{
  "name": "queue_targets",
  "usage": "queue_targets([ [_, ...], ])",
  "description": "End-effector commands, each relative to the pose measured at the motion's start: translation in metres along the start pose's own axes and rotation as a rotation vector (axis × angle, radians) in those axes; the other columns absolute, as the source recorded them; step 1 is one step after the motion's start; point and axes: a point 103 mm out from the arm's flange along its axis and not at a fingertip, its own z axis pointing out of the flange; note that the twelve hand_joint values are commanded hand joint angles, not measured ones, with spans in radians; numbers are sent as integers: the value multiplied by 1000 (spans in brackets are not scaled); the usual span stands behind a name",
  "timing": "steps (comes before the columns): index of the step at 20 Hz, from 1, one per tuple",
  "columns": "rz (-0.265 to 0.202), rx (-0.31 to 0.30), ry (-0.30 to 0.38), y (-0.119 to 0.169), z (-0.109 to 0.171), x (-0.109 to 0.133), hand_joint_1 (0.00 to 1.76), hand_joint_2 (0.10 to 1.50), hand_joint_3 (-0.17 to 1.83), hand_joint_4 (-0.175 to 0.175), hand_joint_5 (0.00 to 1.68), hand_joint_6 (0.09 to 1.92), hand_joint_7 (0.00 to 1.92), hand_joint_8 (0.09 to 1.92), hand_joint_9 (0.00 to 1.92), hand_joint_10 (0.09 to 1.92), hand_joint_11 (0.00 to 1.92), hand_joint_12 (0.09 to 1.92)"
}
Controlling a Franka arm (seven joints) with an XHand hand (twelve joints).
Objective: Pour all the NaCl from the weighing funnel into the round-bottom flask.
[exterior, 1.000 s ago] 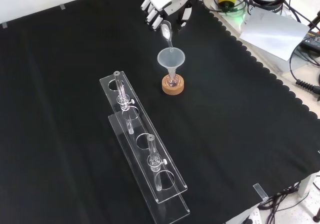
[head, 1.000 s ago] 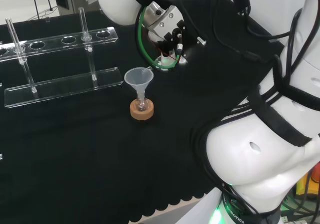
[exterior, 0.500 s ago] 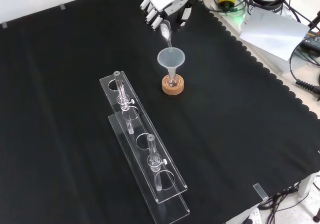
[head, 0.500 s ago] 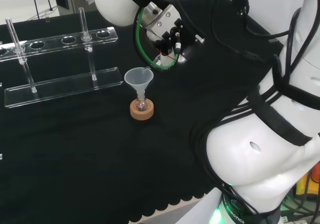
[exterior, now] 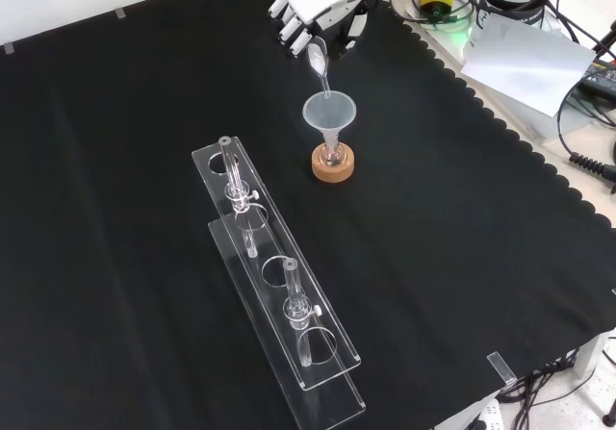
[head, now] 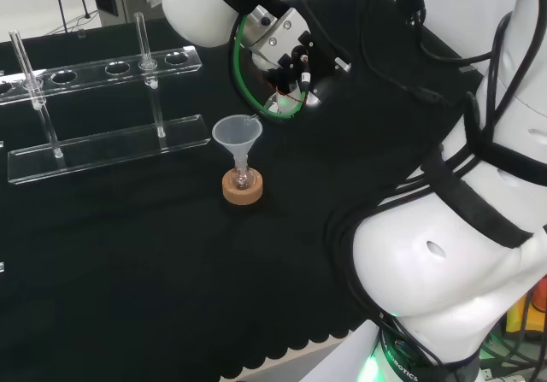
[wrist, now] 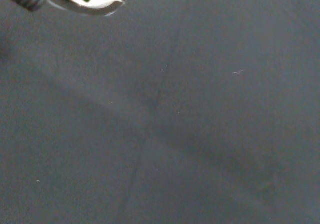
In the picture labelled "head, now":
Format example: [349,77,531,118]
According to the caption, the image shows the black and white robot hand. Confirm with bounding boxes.
[261,75,339,120]

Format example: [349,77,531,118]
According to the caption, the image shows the translucent plastic funnel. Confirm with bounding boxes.
[211,115,263,173]

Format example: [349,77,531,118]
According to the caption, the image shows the small glass round-bottom flask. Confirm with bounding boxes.
[230,166,253,191]

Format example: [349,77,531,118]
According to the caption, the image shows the clear acrylic funnel stand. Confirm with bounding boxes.
[0,12,213,185]

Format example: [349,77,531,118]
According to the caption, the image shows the black bench cloth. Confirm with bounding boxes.
[0,0,486,382]

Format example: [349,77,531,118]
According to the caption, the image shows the yellow stop button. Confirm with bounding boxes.
[505,279,547,336]

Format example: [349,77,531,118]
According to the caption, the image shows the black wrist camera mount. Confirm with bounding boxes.
[276,31,352,95]

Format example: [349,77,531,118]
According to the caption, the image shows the green cable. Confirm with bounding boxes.
[232,0,309,122]

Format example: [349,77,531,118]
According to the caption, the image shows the cork ring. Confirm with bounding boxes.
[221,168,264,207]

